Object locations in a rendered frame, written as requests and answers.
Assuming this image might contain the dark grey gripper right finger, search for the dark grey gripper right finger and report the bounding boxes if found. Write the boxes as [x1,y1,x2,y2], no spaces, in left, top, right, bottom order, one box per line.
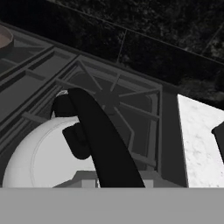
[135,170,184,188]

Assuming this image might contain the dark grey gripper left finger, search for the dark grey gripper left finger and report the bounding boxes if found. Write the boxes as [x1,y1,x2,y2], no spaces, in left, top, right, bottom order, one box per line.
[53,171,100,188]

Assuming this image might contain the white kettle with black handle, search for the white kettle with black handle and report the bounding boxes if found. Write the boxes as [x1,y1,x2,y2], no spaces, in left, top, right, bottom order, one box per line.
[2,87,146,188]

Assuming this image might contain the black object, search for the black object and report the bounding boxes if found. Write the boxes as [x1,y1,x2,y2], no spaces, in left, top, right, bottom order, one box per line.
[211,120,224,165]

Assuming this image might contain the dark grey hob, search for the dark grey hob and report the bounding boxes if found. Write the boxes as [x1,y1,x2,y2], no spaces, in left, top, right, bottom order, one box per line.
[0,20,189,188]

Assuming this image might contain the brown round pan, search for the brown round pan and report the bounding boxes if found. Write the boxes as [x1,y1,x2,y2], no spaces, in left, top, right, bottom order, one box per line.
[0,24,15,59]

